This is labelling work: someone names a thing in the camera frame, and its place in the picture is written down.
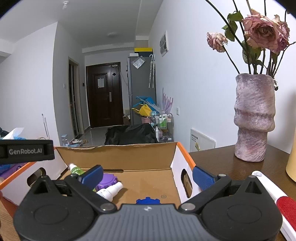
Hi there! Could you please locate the purple ridged jar lid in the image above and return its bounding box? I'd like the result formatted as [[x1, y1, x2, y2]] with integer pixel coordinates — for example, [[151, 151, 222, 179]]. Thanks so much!
[[95, 173, 118, 191]]

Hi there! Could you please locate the white spray bottle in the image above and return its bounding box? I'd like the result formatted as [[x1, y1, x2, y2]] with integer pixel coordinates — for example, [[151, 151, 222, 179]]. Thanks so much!
[[96, 182, 123, 202]]

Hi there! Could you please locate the blue ridged jar lid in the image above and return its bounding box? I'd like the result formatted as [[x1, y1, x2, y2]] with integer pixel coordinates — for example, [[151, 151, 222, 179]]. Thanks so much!
[[136, 197, 161, 205]]

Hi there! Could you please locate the red white lint brush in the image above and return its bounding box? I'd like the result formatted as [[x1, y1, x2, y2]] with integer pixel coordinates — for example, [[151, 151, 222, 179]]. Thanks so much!
[[252, 171, 296, 241]]

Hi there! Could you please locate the green white bottle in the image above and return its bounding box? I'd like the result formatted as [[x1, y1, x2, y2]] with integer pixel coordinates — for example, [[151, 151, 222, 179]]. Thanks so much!
[[69, 163, 85, 176]]

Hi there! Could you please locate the purple tissue pack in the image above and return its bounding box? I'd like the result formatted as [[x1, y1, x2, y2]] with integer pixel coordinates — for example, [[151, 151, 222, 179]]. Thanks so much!
[[0, 163, 26, 178]]

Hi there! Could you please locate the blue tissue pack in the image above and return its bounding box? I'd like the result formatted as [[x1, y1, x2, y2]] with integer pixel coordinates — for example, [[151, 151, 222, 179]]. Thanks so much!
[[1, 128, 25, 140]]

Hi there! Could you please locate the pet water feeder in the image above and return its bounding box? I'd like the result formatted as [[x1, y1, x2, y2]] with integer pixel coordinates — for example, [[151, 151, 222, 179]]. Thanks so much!
[[61, 134, 82, 148]]

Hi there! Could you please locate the orange white cardboard box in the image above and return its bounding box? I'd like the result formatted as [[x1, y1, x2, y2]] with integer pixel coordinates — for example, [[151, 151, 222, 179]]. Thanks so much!
[[1, 142, 201, 208]]

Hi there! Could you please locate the black bag on chair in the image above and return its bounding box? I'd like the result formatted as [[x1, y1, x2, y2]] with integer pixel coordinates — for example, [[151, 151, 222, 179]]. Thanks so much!
[[104, 123, 158, 145]]

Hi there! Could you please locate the metal trolley with bottles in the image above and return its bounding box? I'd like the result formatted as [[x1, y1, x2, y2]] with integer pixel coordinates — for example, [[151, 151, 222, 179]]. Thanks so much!
[[150, 111, 174, 143]]

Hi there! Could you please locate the cream thermos jug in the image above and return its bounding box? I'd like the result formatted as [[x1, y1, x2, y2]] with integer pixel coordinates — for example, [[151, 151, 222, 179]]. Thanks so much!
[[285, 131, 296, 182]]

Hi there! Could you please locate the yellow blue bags pile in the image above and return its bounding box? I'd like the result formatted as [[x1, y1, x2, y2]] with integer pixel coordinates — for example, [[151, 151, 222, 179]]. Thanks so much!
[[132, 96, 161, 117]]

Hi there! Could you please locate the textured pink ceramic vase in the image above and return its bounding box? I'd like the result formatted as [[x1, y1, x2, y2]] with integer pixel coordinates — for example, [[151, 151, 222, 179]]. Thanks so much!
[[234, 73, 275, 162]]

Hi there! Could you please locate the dark entrance door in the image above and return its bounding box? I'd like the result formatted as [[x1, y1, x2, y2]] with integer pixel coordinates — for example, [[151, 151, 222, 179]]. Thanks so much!
[[86, 62, 123, 128]]

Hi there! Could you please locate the grey refrigerator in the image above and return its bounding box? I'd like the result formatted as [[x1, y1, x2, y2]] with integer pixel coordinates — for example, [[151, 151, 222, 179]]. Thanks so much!
[[127, 56, 156, 125]]

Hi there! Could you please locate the white electrical panel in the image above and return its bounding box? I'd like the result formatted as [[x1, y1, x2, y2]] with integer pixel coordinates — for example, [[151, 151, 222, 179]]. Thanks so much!
[[159, 31, 169, 57]]

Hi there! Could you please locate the yellow box on refrigerator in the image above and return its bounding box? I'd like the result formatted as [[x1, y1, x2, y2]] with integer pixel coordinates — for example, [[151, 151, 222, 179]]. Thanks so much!
[[134, 47, 153, 52]]

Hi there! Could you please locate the dried pink rose bouquet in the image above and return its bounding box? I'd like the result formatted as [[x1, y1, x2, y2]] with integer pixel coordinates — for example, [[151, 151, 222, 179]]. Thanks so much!
[[206, 1, 295, 78]]

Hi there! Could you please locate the white board against wall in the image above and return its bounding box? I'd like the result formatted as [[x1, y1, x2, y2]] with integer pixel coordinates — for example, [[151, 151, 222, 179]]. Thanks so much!
[[190, 128, 216, 152]]

